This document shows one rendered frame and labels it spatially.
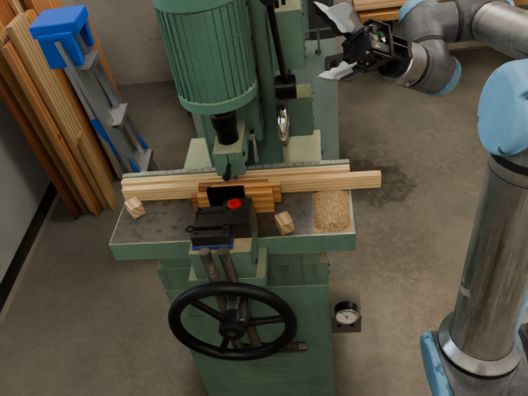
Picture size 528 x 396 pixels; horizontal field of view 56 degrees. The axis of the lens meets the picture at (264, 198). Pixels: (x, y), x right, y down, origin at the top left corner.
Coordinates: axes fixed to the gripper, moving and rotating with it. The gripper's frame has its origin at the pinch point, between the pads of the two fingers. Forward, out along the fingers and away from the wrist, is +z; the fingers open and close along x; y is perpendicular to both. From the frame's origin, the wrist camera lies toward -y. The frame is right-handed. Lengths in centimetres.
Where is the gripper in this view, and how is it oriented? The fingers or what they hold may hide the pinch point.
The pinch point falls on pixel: (312, 39)
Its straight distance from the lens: 98.5
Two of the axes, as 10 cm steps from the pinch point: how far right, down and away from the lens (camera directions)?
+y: 5.4, -1.9, -8.2
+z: -8.4, -0.9, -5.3
